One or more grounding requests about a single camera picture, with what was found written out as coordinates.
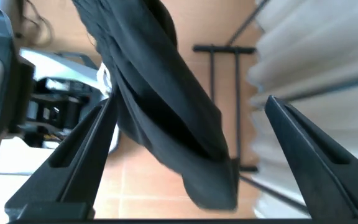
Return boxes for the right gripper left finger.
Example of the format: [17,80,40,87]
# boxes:
[4,96,118,220]

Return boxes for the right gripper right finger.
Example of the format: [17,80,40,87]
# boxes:
[264,95,358,220]

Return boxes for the black shorts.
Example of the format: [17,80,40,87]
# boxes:
[71,0,239,211]

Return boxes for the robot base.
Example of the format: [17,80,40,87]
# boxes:
[0,6,121,156]

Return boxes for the black clothes rack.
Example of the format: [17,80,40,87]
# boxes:
[193,0,312,215]

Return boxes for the beige curtain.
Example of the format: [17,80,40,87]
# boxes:
[249,77,358,218]
[247,0,358,103]

